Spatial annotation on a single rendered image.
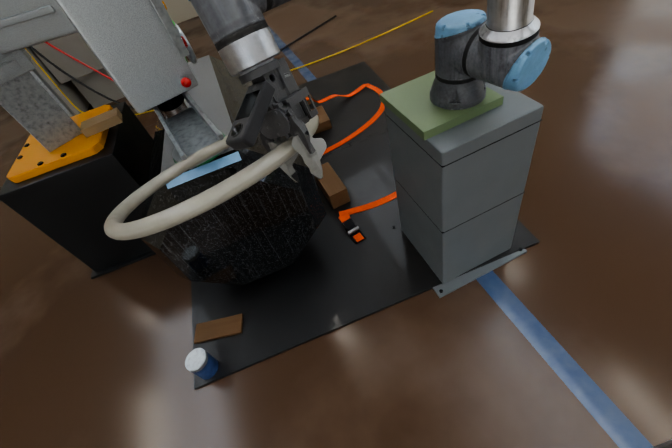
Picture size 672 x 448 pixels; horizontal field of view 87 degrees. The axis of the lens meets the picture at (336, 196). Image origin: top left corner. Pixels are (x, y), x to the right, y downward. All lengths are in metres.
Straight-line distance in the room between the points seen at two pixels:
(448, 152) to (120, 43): 1.03
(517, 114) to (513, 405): 1.08
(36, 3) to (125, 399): 1.78
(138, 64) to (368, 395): 1.49
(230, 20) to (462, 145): 0.85
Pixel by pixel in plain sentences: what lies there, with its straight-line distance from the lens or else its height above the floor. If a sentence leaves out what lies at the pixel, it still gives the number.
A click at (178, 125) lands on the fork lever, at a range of 1.28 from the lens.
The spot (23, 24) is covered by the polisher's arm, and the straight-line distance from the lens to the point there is 2.11.
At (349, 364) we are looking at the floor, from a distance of 1.75.
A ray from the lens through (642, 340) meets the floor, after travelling 1.93.
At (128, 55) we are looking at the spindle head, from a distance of 1.29.
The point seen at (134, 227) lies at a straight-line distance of 0.66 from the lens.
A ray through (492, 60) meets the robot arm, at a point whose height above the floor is 1.10.
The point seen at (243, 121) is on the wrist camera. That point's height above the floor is 1.35.
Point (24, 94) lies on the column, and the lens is 2.34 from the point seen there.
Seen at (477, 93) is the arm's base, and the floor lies 0.92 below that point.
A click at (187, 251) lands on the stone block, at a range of 1.75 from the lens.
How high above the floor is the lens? 1.63
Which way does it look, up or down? 45 degrees down
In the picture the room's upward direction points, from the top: 18 degrees counter-clockwise
